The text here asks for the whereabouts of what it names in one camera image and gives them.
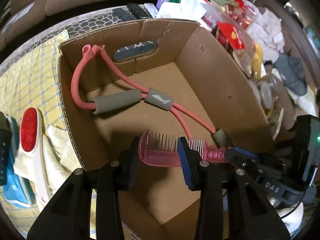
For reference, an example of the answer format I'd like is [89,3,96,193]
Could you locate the red packet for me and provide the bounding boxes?
[216,22,247,50]

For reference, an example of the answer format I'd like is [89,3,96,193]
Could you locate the white remote control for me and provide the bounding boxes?
[144,3,159,18]

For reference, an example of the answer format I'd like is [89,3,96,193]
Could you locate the white paper sheet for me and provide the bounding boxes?
[2,2,36,33]

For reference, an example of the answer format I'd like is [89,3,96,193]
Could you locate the cardboard box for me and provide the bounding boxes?
[58,19,275,240]

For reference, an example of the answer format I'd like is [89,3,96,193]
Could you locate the dark grey remote control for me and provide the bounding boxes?
[112,8,137,22]

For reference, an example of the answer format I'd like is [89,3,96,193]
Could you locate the grey cloth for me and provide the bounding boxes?
[273,54,308,96]

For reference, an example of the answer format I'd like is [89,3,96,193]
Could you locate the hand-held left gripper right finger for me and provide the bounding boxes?
[178,136,292,240]

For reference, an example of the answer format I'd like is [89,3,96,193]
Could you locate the pile of white tissue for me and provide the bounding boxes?
[246,0,286,61]

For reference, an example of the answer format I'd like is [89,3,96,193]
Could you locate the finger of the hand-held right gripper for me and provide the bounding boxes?
[224,146,282,179]

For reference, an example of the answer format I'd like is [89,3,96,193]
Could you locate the glass jar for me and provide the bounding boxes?
[257,74,281,111]

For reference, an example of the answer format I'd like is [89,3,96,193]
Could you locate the white paper packet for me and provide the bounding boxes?
[179,0,208,21]

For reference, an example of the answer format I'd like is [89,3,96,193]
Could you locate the pink resistance band grey handles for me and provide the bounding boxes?
[71,44,232,153]

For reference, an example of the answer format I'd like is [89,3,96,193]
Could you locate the black remote control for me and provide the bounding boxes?
[126,3,153,19]

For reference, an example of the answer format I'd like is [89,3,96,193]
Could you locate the teal mesh pouch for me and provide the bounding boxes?
[0,116,35,208]

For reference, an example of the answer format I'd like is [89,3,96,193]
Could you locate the grey hexagon patterned mat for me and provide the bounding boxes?
[0,5,165,64]

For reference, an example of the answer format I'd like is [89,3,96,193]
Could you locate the yellow checked cloth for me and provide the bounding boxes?
[0,29,100,240]

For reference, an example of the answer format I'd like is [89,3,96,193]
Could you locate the yellow packet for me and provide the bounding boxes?
[251,43,265,78]

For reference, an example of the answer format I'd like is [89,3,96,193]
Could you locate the pink comb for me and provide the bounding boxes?
[138,129,232,167]

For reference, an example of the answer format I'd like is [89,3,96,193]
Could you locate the red and white lint brush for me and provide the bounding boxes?
[15,107,52,213]

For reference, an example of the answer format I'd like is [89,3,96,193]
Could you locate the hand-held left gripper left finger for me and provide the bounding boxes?
[26,136,140,240]

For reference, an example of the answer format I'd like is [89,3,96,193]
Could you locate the clear plastic snack bag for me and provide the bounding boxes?
[212,0,258,46]

